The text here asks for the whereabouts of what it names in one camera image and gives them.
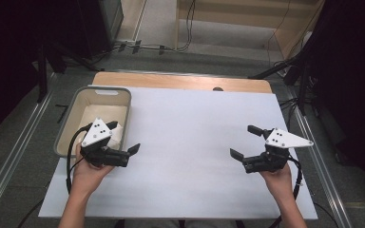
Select metal floor rail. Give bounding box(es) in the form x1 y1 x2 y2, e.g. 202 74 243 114
0 73 57 220
284 85 354 228

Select black floor cables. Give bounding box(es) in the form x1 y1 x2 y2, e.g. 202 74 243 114
89 0 198 66

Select wooden shelf unit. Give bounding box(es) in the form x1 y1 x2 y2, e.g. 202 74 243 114
174 0 327 61

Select thin black hanging cable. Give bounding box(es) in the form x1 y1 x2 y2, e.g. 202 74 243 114
266 0 293 68

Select beige plastic storage bin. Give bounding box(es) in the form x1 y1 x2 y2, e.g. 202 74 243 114
53 85 133 159

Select white table sheet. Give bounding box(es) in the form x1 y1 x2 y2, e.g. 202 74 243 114
38 85 318 220

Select black cabinet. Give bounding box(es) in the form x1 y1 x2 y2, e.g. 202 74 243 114
75 0 125 61

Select person's right hand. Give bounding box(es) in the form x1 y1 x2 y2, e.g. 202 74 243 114
259 163 295 195

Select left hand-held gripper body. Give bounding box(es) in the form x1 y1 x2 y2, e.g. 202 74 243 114
80 117 131 168

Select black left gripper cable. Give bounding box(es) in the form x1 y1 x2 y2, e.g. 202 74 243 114
65 123 93 195

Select black metal stand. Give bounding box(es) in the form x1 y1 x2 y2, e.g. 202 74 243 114
36 42 105 104
247 53 313 117

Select person's left hand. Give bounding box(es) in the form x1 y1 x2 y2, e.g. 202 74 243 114
71 142 115 193

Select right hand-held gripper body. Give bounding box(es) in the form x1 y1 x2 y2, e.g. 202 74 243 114
241 127 315 174

